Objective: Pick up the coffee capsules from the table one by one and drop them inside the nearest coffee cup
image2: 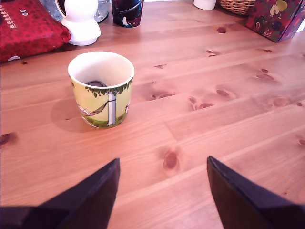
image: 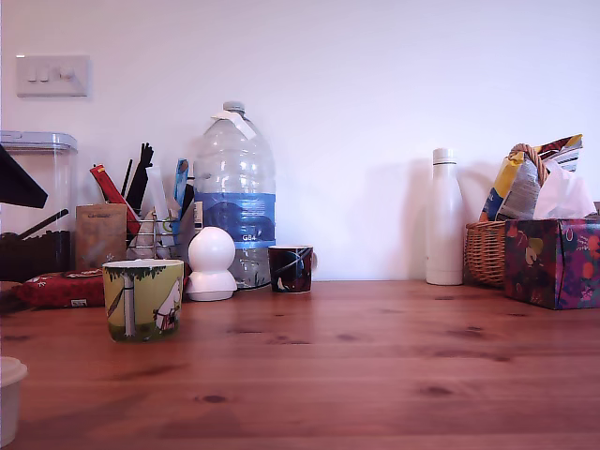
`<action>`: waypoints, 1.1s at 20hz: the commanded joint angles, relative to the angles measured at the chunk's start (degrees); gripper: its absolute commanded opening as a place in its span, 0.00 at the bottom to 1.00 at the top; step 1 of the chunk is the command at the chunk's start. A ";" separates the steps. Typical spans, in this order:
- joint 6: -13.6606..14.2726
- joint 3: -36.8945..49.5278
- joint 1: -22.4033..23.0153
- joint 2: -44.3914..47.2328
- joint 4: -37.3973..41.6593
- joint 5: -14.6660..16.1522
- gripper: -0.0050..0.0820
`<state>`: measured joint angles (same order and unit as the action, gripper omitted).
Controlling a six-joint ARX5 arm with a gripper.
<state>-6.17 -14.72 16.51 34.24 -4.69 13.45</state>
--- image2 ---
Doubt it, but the yellow-green cartoon print mug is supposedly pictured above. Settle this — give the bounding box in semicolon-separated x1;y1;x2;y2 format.
67;51;135;129

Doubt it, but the white metal bottle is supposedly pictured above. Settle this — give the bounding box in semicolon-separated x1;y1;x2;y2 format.
193;0;217;10

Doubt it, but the floral purple tissue box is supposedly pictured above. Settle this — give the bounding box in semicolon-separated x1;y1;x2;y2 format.
245;0;305;43

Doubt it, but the red patterned package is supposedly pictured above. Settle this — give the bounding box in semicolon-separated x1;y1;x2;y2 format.
0;0;71;63

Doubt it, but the large clear water bottle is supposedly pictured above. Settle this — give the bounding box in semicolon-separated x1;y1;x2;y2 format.
43;0;110;24

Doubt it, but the wicker basket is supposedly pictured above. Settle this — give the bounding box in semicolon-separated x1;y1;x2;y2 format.
219;0;257;15

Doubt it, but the small white round camera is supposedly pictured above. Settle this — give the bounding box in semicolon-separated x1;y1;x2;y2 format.
61;0;102;46

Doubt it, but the dark blue printed mug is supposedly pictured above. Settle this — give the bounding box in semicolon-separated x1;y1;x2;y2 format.
111;0;145;29

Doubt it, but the dark coffee capsule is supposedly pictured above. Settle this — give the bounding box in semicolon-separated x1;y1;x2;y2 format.
85;80;107;88

